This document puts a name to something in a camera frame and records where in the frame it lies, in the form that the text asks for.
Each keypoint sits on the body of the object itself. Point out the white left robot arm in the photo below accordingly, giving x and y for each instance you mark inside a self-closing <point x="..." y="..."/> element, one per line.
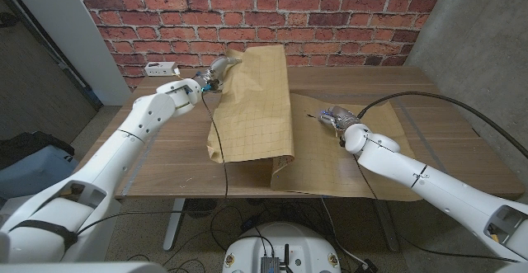
<point x="123" y="149"/>

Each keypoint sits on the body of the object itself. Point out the white robot torso base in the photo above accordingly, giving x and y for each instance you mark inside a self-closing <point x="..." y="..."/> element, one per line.
<point x="280" y="240"/>

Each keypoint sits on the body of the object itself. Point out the floral-backed kraft wrapping paper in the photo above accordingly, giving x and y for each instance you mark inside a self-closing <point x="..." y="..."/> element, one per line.
<point x="255" y="112"/>

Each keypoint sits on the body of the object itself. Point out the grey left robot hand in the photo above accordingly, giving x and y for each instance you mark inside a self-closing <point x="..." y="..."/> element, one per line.
<point x="216" y="71"/>

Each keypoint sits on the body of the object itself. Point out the round black floor fan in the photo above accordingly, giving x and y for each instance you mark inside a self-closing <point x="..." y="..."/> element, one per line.
<point x="201" y="208"/>

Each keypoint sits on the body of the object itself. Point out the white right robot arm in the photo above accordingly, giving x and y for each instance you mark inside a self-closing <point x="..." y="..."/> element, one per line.
<point x="433" y="186"/>

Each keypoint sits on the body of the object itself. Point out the grey box on torso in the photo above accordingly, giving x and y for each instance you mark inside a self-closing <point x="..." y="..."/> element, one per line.
<point x="270" y="265"/>

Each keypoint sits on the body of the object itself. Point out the printed brick backdrop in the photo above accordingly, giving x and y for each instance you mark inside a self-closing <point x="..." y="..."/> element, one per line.
<point x="330" y="17"/>

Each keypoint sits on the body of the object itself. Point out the metal table leg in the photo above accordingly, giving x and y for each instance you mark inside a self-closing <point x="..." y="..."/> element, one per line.
<point x="173" y="227"/>
<point x="387" y="227"/>

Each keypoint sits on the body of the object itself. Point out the white wall pillar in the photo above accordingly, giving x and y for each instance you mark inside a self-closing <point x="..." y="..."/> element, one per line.
<point x="62" y="25"/>

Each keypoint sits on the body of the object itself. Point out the black bag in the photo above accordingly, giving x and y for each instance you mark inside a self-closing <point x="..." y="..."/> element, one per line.
<point x="33" y="143"/>

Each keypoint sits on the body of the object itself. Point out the blue storage bin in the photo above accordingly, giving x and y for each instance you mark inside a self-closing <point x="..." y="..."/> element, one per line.
<point x="29" y="170"/>

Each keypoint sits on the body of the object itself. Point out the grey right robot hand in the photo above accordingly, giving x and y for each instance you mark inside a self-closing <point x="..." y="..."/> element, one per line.
<point x="338" y="118"/>

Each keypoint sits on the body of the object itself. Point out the white power strip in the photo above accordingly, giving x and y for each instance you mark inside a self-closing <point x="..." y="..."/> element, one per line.
<point x="158" y="69"/>

